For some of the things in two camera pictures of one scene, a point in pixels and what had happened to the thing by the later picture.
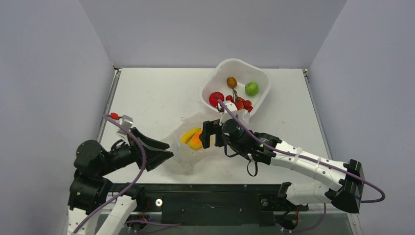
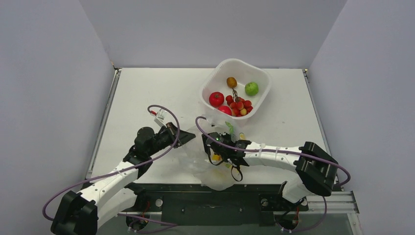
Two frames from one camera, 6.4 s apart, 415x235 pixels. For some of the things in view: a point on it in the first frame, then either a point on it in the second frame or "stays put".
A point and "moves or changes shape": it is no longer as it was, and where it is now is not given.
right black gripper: [214, 134] to [210, 141]
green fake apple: [251, 88] stays put
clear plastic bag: [185, 158] moves or changes shape
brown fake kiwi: [231, 82] stays put
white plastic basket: [236, 78] stays put
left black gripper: [155, 155] to [172, 132]
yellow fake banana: [186, 137] moves or changes shape
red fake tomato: [214, 98] stays put
